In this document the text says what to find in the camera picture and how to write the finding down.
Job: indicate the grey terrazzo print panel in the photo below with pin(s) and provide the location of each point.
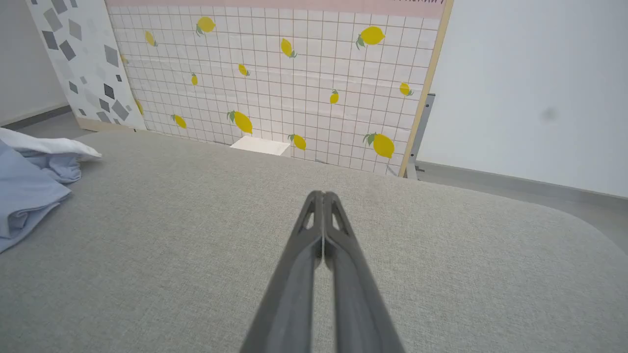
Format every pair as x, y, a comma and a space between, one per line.
83, 54

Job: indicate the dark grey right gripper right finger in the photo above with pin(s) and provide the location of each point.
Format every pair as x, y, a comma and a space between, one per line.
358, 304

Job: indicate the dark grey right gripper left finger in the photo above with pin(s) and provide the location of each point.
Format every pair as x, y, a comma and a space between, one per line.
289, 294

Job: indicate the grey metal panel stand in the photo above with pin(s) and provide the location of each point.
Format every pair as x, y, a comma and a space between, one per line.
421, 132

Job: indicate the white pillar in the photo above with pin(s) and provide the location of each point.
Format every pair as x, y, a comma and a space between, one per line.
260, 145

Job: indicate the light blue t-shirt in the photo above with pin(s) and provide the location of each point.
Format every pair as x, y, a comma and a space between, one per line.
24, 191

